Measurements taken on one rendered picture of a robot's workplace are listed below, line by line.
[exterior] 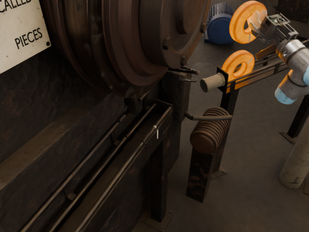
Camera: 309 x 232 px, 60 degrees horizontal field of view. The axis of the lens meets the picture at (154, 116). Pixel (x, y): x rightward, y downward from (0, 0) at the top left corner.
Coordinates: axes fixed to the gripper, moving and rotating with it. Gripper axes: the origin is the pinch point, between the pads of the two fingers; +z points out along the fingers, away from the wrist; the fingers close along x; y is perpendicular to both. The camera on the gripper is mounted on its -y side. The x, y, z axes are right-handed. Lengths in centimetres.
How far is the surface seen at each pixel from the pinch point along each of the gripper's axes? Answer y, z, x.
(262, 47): -116, 81, -139
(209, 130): -35.0, -22.8, 20.6
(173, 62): 16, -26, 50
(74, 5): 30, -21, 69
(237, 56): -13.9, -5.3, 2.9
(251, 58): -16.6, -6.2, -4.8
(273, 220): -79, -63, -9
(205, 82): -22.4, -7.0, 17.2
